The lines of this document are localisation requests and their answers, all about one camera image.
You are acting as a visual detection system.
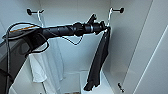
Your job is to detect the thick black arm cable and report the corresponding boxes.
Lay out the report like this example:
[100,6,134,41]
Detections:
[2,21,51,94]

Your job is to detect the black wall peg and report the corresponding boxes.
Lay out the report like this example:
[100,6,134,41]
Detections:
[26,8,44,16]
[111,6,125,14]

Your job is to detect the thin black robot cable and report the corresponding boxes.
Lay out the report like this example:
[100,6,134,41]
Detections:
[59,33,85,47]

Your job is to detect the black garment grey print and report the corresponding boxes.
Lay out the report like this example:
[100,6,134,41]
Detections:
[83,26,113,93]

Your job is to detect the white wardrobe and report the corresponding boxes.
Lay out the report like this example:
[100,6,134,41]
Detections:
[0,0,168,94]

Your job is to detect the white wardrobe door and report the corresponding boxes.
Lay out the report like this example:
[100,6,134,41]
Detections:
[123,0,168,94]

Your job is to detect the white garment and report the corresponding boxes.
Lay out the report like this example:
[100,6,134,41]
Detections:
[28,28,65,91]

